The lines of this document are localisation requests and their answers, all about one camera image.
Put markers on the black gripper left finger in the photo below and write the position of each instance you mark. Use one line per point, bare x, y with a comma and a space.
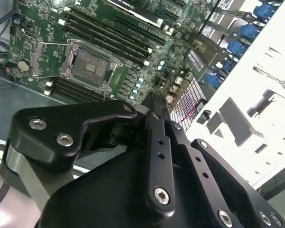
50, 133

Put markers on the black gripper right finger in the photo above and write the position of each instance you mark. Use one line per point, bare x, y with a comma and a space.
204, 171

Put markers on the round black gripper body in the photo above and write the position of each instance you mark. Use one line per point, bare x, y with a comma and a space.
97, 202

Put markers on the thin metal locking lever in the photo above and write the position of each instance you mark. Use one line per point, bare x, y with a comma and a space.
104, 96

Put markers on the metal socket cover frame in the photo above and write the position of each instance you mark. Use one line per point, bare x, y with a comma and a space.
34, 64

